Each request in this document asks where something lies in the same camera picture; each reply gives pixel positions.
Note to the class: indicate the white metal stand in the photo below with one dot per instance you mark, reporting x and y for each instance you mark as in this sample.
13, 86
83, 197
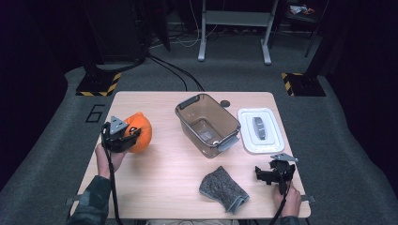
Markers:
202, 31

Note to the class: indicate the black cabinet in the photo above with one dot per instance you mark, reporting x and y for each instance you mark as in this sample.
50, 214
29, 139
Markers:
115, 31

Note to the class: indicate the black chair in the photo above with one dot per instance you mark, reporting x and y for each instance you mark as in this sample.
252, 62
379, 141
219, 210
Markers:
300, 20

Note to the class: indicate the grey tape strip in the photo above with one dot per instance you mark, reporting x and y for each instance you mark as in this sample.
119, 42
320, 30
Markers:
72, 200
308, 198

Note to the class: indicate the orange plush toy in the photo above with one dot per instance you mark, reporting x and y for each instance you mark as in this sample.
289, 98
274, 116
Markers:
144, 132

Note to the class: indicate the dark curtain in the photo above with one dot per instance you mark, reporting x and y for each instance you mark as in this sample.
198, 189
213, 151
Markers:
366, 78
28, 78

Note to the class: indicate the white and orange object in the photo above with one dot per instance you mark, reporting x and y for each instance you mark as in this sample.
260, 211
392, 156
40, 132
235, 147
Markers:
297, 9

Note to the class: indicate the black base with striped edge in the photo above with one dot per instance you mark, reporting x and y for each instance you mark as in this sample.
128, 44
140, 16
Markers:
97, 84
305, 86

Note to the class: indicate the person's right hand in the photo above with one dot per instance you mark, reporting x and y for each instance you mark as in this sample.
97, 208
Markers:
292, 201

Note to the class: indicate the person's left hand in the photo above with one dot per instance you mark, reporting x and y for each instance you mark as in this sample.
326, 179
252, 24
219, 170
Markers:
104, 161

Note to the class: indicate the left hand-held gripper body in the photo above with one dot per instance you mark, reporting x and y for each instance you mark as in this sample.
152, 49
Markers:
112, 144

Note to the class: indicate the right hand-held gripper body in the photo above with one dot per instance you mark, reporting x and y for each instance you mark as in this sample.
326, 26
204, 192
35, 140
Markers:
283, 172

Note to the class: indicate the white box lid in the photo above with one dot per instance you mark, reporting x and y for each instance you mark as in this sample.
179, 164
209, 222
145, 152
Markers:
269, 140

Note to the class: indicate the grey cloth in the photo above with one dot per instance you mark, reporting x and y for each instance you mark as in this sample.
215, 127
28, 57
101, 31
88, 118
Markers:
223, 189

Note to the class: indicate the brown transparent storage box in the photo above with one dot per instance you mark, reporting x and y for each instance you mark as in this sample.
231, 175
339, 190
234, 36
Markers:
208, 125

